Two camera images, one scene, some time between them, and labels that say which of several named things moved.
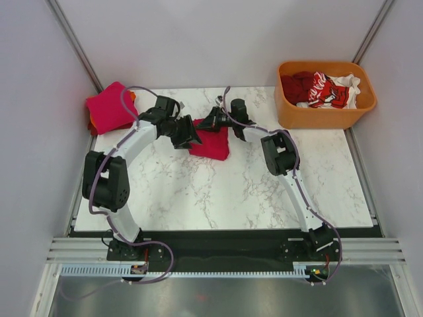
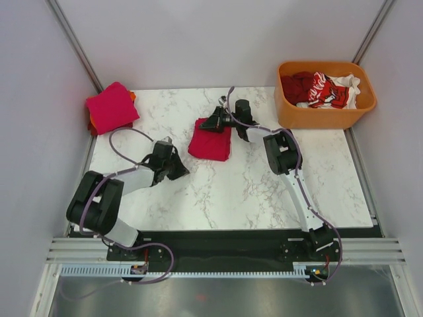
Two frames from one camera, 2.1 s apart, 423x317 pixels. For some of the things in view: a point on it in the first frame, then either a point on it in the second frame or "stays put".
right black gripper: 211,122 stays put
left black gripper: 188,135 -> 181,171
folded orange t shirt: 133,95 stays put
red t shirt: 214,144 stays put
